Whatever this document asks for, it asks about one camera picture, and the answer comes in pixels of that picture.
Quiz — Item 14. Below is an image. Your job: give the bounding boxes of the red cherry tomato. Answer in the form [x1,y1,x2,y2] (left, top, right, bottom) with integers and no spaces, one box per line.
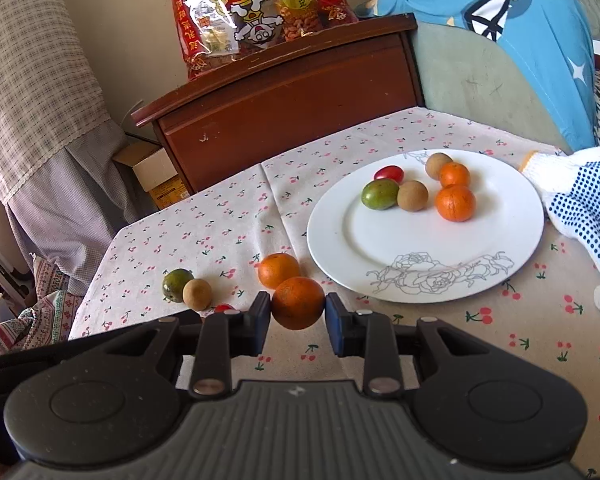
[214,304,236,313]
[374,165,404,184]

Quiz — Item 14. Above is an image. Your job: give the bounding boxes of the large front orange mandarin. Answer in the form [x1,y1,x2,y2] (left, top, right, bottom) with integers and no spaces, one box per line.
[271,276,325,330]

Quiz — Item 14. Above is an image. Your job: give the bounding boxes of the large green round fruit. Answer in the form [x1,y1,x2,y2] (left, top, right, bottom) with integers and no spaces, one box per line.
[161,269,194,304]

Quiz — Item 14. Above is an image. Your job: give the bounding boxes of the small green fruit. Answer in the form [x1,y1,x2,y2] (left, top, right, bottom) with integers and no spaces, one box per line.
[361,179,400,210]

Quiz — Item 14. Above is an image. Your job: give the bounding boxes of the brown longan fruit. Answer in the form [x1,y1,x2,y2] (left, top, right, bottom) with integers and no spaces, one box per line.
[396,180,429,212]
[425,153,453,181]

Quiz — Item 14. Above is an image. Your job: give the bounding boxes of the brown kiwi fruit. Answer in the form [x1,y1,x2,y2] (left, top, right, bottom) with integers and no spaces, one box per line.
[182,278,212,311]

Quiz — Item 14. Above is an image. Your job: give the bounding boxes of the white floral plate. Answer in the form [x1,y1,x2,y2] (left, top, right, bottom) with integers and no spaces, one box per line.
[306,150,544,304]

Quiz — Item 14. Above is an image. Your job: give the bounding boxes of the cherry print tablecloth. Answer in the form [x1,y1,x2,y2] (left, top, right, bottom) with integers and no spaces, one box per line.
[70,108,600,477]

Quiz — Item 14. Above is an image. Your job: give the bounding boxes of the striped patterned blanket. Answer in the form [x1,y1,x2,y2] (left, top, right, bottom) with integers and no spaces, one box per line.
[0,254,83,356]

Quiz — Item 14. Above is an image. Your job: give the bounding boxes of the open cardboard box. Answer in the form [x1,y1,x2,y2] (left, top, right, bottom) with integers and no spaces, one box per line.
[112,141,189,209]

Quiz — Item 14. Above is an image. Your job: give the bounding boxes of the dark wooden cabinet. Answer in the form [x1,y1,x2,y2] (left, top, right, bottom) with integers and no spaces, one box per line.
[132,14,425,193]

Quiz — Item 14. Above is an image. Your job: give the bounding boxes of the grey checked curtain cover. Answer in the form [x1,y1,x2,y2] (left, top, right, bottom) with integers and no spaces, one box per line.
[0,0,154,296]

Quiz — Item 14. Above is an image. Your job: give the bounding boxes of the white blue dotted glove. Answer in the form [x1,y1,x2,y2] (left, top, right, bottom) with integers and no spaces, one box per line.
[520,146,600,311]

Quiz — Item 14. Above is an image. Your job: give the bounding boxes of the green sofa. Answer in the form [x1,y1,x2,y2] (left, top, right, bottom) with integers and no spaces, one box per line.
[364,0,600,154]

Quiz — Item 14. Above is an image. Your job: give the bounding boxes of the red snack bag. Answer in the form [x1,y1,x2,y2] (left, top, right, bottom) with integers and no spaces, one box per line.
[171,0,358,79]

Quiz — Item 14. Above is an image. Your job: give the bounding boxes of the blue printed cloth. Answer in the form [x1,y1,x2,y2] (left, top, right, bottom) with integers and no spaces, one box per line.
[354,0,598,152]

